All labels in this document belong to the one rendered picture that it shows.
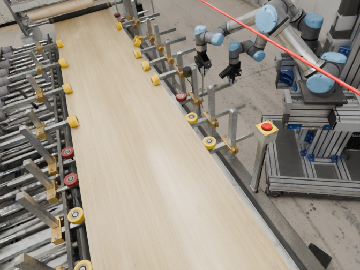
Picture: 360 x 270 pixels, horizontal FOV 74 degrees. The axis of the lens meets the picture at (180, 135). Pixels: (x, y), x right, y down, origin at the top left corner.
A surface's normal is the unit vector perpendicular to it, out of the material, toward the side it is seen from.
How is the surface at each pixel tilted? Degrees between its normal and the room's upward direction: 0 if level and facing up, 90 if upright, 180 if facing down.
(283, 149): 0
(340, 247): 0
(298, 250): 0
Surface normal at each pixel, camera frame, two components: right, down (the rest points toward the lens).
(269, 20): -0.70, 0.52
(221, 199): -0.12, -0.68
